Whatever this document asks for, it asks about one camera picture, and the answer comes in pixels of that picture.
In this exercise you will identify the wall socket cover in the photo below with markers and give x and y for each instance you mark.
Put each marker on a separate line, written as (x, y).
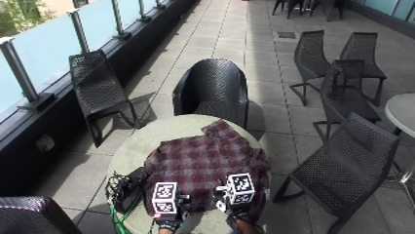
(45, 143)

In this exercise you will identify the red grey plaid shirt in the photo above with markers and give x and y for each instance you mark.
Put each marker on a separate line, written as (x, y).
(202, 159)

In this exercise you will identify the person's left hand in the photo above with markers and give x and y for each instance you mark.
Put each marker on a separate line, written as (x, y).
(167, 223)

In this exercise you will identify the black woven armchair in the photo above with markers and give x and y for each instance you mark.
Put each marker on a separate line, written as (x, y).
(29, 216)
(214, 84)

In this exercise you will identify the round grey side table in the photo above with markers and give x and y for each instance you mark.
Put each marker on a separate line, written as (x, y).
(404, 112)

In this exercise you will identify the frosted glass railing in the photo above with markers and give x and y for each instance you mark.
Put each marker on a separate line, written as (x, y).
(46, 48)

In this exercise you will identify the white marker cube glove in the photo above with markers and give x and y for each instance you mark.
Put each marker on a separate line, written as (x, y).
(240, 188)
(165, 196)

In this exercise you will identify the black device box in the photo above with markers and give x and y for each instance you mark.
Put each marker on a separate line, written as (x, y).
(129, 190)

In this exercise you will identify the black perforated chair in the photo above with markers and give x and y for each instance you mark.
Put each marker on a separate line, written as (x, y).
(97, 84)
(360, 52)
(308, 55)
(346, 94)
(346, 162)

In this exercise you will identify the metal railing post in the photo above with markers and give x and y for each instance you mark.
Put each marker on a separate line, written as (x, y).
(158, 3)
(117, 18)
(78, 31)
(18, 68)
(142, 9)

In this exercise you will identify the white marker cube left glove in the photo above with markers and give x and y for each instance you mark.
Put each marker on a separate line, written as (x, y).
(165, 196)

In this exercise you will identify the square floor drain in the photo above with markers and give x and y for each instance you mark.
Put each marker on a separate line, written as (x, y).
(286, 35)

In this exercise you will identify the white marker cube right glove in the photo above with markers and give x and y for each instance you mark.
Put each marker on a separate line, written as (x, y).
(240, 188)

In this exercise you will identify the person's right hand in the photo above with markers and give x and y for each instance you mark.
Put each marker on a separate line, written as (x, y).
(239, 213)

